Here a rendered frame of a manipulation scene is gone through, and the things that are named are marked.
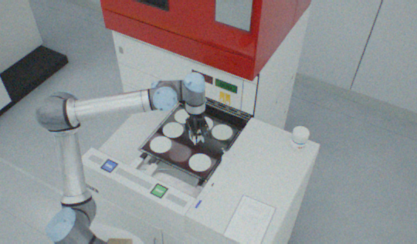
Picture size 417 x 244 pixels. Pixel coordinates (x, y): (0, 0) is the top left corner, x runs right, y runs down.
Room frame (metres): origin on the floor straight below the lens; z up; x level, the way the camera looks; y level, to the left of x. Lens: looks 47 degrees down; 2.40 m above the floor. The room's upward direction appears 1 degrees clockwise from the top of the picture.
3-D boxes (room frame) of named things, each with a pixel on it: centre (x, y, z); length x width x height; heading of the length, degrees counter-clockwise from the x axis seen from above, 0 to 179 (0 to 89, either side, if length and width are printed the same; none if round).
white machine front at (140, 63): (1.58, 0.14, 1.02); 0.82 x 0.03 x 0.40; 61
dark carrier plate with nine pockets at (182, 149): (1.29, 0.08, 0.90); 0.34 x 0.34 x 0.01; 61
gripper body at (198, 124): (1.10, 0.04, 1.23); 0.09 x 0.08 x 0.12; 20
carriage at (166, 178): (1.05, 0.19, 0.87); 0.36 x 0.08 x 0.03; 61
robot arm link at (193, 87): (1.11, 0.05, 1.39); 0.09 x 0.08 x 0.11; 94
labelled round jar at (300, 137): (1.20, -0.41, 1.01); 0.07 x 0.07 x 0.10
